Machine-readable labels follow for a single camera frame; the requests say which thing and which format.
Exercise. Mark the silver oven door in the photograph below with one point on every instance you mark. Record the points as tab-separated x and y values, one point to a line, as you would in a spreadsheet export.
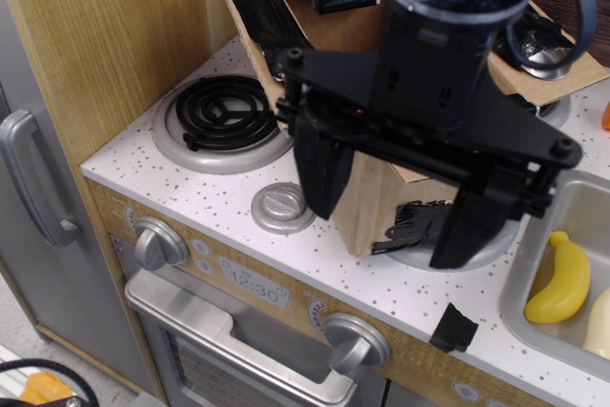
303	353

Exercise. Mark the silver left oven knob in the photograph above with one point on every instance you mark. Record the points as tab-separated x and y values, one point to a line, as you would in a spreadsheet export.
157	245

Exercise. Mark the orange object on floor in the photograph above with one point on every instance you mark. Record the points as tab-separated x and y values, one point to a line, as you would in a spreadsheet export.
44	387

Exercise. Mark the black coil stove burner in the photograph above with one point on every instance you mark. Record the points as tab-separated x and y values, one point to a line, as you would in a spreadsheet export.
224	113

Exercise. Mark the brown cardboard box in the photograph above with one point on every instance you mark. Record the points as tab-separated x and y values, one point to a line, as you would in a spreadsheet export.
362	68

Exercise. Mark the cream toy food piece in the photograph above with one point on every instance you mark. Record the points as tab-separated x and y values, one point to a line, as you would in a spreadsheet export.
597	333

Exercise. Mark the silver toy sink basin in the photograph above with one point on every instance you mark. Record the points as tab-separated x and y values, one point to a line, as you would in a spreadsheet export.
581	209

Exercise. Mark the yellow toy banana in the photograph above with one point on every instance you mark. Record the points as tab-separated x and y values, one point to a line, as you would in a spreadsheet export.
568	287

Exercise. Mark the silver right oven knob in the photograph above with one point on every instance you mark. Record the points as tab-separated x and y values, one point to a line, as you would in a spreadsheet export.
354	343

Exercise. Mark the silver oven knob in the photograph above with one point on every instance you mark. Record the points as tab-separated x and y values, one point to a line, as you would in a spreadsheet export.
157	245
354	343

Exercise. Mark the black tape piece on counter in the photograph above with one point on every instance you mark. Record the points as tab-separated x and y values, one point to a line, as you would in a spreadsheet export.
454	331

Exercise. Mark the silver round countertop knob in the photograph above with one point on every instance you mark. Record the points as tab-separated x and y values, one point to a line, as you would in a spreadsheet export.
280	208

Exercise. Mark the orange toy item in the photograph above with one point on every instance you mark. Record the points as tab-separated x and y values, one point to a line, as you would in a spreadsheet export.
605	121

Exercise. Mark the silver oven door handle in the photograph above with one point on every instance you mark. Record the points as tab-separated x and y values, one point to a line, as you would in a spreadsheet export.
211	366

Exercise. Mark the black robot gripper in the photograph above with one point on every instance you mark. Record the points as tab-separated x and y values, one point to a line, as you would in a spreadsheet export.
424	100

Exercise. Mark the silver fridge door handle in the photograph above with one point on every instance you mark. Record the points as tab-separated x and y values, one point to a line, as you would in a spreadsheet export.
17	129

